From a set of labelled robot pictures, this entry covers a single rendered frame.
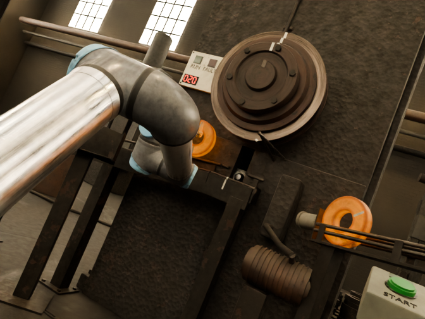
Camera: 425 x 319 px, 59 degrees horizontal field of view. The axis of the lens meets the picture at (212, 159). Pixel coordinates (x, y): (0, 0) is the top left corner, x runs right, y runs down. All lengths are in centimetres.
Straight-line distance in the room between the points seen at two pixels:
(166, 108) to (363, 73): 109
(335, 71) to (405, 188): 603
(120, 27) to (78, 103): 1040
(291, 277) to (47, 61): 1139
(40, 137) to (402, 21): 151
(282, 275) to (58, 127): 84
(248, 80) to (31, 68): 1128
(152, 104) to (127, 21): 1029
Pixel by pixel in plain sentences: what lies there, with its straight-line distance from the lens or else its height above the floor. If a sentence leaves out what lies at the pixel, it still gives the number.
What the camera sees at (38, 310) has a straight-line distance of 158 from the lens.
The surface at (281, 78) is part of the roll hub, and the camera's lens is 146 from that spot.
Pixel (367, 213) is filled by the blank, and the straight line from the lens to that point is 119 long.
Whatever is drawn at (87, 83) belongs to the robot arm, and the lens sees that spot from 70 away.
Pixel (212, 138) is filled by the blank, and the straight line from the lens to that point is 154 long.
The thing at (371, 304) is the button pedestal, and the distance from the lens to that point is 62.
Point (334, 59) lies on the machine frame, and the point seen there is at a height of 135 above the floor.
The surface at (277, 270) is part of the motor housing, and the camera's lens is 122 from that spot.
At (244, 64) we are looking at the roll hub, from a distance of 152.
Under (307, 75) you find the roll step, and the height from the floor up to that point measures 118.
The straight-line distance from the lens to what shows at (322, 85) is 150.
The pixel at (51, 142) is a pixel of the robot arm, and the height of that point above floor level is 60.
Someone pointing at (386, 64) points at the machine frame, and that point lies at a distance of 170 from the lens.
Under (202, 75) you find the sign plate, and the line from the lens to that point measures 182.
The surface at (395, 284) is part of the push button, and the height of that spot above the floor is 60.
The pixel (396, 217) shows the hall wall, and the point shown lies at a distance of 752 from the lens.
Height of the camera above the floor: 62
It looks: 5 degrees up
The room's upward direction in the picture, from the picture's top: 23 degrees clockwise
